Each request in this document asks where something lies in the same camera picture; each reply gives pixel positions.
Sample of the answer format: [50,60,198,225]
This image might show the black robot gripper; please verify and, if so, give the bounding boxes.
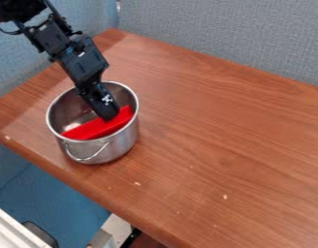
[51,37,121,121]

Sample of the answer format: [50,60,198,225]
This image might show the stainless steel pot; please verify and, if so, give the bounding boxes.
[47,81,140,165]

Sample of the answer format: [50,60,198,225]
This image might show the red plastic block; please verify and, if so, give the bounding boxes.
[62,105,134,140]

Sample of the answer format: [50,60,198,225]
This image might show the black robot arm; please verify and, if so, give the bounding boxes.
[0,0,121,121]

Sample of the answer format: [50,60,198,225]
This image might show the white box with black base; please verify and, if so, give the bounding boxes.
[0,208,61,248]

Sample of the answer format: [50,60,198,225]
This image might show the grey table leg bracket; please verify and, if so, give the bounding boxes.
[87,214,133,248]

